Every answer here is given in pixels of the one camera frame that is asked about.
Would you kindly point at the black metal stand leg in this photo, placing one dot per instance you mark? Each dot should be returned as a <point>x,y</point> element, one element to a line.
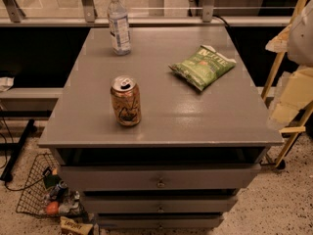
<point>15,149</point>

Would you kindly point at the bottom grey drawer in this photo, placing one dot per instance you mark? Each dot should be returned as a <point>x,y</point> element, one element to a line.
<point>159,221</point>

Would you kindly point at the middle grey drawer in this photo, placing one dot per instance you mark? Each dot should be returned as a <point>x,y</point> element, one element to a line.
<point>158,204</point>

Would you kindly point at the white cloth on ledge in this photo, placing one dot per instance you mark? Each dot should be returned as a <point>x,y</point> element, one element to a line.
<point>6,83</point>

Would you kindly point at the yellow snack bag on floor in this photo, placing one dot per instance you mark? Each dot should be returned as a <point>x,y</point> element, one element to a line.
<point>71,227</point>

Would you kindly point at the orange fruit in basket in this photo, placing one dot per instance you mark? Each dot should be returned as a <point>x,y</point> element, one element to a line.
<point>52,208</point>

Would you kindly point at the metal window railing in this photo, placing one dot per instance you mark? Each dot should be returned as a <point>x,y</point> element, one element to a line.
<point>93,13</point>

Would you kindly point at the clear plastic water bottle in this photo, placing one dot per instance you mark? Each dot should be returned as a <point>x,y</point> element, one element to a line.
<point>119,27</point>

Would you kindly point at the orange soda can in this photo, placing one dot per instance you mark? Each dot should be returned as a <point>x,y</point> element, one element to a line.
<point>126,103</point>

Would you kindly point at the blue can in basket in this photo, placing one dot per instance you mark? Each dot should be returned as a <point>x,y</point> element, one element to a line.
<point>58,190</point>

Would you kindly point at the top grey drawer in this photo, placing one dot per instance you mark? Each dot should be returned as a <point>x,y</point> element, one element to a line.
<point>153,178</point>

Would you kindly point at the grey drawer cabinet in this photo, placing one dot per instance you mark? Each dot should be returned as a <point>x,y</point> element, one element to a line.
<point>224,124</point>

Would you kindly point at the green chip bag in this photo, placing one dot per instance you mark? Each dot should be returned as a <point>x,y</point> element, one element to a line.
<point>204,67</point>

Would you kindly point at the black wire basket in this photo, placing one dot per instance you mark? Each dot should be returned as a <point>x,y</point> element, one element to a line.
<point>42,178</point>

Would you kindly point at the grey drawer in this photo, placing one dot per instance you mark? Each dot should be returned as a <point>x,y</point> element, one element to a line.
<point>159,221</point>
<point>153,178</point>
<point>158,204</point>

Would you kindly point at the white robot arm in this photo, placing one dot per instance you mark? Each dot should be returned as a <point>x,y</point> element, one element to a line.
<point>300,43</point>

